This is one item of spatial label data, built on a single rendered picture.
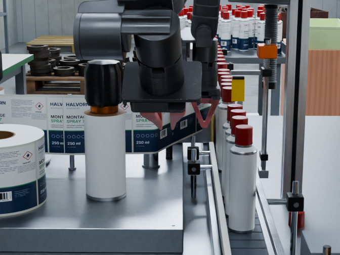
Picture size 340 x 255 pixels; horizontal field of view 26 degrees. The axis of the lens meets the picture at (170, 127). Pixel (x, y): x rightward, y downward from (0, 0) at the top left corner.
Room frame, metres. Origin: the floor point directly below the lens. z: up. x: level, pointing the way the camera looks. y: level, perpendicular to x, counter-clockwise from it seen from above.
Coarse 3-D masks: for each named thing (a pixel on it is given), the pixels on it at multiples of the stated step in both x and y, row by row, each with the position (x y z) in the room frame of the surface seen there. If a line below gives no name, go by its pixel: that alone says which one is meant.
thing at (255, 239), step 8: (208, 144) 1.96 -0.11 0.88; (216, 208) 1.45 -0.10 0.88; (224, 208) 1.45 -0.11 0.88; (256, 216) 1.41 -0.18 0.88; (256, 224) 1.36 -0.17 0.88; (232, 232) 1.32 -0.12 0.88; (256, 232) 1.32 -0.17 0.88; (232, 240) 1.28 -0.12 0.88; (240, 240) 1.28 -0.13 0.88; (248, 240) 1.28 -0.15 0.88; (256, 240) 1.28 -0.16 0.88; (264, 240) 1.28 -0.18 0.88; (232, 248) 1.24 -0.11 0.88; (240, 248) 1.24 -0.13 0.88; (248, 248) 1.24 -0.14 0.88; (256, 248) 1.24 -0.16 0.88; (264, 248) 1.24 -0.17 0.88
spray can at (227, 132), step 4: (232, 112) 1.46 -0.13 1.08; (236, 112) 1.46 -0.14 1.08; (240, 112) 1.46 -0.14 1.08; (244, 112) 1.46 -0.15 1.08; (232, 116) 1.46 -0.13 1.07; (228, 132) 1.46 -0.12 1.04; (228, 136) 1.46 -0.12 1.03; (224, 184) 1.48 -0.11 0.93; (224, 188) 1.47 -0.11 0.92; (224, 192) 1.47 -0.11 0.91; (224, 196) 1.47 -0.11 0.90; (224, 200) 1.47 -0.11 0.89; (224, 204) 1.47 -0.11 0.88
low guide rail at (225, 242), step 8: (216, 160) 1.69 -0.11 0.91; (216, 168) 1.62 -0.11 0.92; (216, 176) 1.56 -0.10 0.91; (216, 184) 1.51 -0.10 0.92; (216, 192) 1.46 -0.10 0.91; (216, 200) 1.43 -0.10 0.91; (224, 216) 1.32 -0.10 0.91; (224, 224) 1.27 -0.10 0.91; (224, 232) 1.24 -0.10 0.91; (224, 240) 1.20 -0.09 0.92; (224, 248) 1.16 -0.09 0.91
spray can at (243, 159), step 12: (240, 132) 1.33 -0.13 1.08; (252, 132) 1.34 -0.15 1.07; (240, 144) 1.32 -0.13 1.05; (240, 156) 1.32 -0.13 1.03; (252, 156) 1.32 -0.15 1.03; (240, 168) 1.32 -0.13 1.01; (252, 168) 1.32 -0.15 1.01; (240, 180) 1.32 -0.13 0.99; (252, 180) 1.32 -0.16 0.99; (240, 192) 1.31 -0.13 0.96; (252, 192) 1.32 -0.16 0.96; (240, 204) 1.31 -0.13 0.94; (252, 204) 1.32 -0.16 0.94; (240, 216) 1.31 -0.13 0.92; (252, 216) 1.32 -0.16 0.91; (228, 228) 1.34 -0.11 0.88; (240, 228) 1.31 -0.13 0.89; (252, 228) 1.32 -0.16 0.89
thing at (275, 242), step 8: (256, 184) 1.37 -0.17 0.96; (256, 192) 1.35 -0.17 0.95; (264, 192) 1.32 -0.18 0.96; (264, 200) 1.27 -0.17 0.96; (264, 208) 1.23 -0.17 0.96; (264, 216) 1.21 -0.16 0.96; (272, 224) 1.15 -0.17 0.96; (272, 232) 1.12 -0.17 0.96; (272, 240) 1.09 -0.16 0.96; (280, 248) 1.05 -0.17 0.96
